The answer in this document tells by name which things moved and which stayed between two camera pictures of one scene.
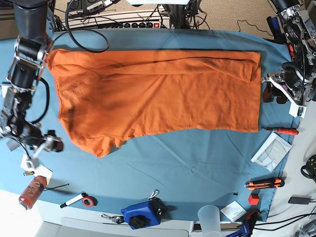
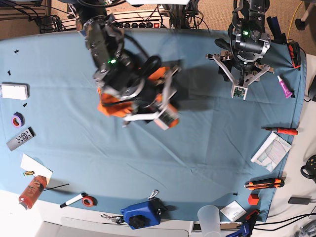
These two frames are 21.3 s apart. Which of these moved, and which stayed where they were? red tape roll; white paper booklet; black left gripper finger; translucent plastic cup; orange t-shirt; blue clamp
Moved: orange t-shirt; black left gripper finger
Stayed: translucent plastic cup; red tape roll; white paper booklet; blue clamp
